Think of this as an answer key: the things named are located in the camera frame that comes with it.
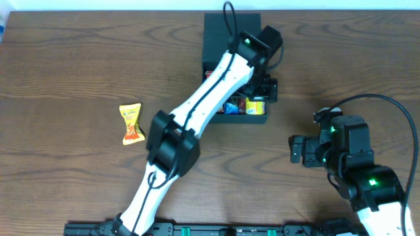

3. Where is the yellow Mentos gum bottle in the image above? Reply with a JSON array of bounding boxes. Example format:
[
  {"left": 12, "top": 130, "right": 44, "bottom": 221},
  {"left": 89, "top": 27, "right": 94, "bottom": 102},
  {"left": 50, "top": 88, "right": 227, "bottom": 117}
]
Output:
[{"left": 245, "top": 98, "right": 266, "bottom": 115}]

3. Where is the red snack pouch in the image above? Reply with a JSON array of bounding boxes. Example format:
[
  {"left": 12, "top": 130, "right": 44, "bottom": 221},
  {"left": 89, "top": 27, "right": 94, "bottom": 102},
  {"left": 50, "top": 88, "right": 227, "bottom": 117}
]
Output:
[{"left": 238, "top": 98, "right": 246, "bottom": 115}]

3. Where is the black gift box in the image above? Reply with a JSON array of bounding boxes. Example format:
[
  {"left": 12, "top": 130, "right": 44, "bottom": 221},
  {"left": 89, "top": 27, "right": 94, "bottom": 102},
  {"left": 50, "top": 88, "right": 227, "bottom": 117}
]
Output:
[{"left": 201, "top": 13, "right": 268, "bottom": 124}]

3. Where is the blue Oreo cookie pack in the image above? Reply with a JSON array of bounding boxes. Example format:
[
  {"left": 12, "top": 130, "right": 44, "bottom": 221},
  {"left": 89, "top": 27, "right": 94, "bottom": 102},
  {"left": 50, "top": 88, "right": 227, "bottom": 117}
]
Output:
[{"left": 224, "top": 102, "right": 240, "bottom": 115}]

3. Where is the yellow orange snack packet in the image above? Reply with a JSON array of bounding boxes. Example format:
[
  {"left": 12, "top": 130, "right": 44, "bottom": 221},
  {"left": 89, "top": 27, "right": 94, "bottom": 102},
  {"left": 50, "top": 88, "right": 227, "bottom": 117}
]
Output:
[{"left": 119, "top": 103, "right": 145, "bottom": 145}]

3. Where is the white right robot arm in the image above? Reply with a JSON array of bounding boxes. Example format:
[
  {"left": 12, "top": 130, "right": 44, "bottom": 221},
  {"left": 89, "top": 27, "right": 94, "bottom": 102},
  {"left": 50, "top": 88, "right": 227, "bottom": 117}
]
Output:
[{"left": 288, "top": 108, "right": 415, "bottom": 235}]

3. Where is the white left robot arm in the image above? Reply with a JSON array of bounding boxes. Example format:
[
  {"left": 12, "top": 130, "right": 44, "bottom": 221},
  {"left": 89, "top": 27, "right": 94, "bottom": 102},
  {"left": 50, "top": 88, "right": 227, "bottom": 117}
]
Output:
[{"left": 111, "top": 26, "right": 283, "bottom": 235}]

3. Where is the red Hello Panda box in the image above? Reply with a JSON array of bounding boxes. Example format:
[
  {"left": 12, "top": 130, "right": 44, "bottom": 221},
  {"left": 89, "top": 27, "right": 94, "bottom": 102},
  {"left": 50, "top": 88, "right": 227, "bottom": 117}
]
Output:
[{"left": 204, "top": 70, "right": 224, "bottom": 114}]

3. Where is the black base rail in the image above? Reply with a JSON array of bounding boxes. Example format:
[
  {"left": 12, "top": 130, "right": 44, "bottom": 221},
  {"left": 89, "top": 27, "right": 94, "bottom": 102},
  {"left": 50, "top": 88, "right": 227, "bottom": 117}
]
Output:
[{"left": 63, "top": 219, "right": 368, "bottom": 236}]

